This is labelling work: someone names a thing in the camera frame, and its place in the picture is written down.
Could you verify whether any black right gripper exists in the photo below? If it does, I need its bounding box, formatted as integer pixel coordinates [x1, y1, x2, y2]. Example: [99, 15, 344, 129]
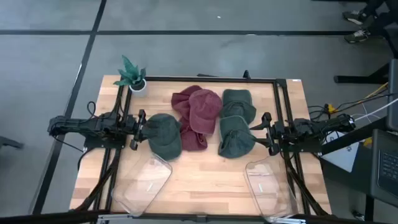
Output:
[250, 112, 285, 156]

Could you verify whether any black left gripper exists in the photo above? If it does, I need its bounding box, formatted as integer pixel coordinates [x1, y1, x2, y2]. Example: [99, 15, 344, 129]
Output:
[126, 108, 147, 152]

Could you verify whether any green cap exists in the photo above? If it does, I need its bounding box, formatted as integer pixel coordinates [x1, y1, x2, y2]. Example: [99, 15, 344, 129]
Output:
[217, 115, 257, 159]
[144, 113, 183, 162]
[220, 89, 257, 124]

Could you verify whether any maroon cap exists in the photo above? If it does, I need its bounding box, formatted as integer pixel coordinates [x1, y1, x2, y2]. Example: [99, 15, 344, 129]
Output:
[179, 116, 208, 152]
[188, 89, 223, 135]
[170, 85, 203, 121]

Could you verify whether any white plant pot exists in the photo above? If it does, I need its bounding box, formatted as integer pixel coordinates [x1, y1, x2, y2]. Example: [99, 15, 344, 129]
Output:
[129, 79, 147, 93]

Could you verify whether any clear plastic bin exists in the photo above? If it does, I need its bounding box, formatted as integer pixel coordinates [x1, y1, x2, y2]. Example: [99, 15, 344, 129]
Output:
[243, 154, 301, 222]
[111, 152, 174, 217]

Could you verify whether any green artificial plant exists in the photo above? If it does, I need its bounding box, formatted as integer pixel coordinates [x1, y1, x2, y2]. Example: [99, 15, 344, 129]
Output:
[113, 55, 147, 87]

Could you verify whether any white box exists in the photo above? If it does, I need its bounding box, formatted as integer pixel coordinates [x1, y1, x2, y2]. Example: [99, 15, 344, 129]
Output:
[322, 130, 361, 174]

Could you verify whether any black metal bar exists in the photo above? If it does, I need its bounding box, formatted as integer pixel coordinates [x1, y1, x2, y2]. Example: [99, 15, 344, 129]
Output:
[320, 116, 389, 156]

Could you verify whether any dark laptop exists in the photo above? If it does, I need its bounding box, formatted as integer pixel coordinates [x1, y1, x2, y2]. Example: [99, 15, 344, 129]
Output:
[377, 148, 398, 198]

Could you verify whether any grey chair base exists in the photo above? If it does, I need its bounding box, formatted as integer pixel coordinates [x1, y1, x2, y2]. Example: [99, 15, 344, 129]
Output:
[0, 135, 24, 150]

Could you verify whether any grey desk panel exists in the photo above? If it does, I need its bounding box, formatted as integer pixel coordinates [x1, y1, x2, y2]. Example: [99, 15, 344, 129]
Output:
[387, 58, 398, 131]

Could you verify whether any person's shoe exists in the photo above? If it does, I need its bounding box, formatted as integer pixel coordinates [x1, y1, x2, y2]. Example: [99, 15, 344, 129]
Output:
[342, 10, 364, 26]
[344, 29, 371, 44]

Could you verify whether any person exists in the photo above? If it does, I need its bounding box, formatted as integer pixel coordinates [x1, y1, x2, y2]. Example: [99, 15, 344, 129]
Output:
[360, 0, 398, 38]

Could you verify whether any black cable bundle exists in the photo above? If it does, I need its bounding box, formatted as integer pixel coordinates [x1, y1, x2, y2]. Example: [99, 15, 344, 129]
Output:
[307, 93, 389, 123]

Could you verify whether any black cable loop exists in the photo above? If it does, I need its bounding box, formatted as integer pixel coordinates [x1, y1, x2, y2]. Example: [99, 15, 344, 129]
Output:
[86, 101, 98, 118]

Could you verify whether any black aluminium frame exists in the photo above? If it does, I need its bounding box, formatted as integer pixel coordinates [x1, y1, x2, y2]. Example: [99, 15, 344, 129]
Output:
[0, 76, 398, 224]

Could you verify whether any white cable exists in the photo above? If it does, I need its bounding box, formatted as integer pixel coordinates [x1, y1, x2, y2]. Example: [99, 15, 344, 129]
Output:
[354, 98, 398, 122]

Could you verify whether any yellow cable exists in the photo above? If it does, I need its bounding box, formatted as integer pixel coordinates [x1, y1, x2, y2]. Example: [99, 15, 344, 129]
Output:
[363, 82, 389, 100]

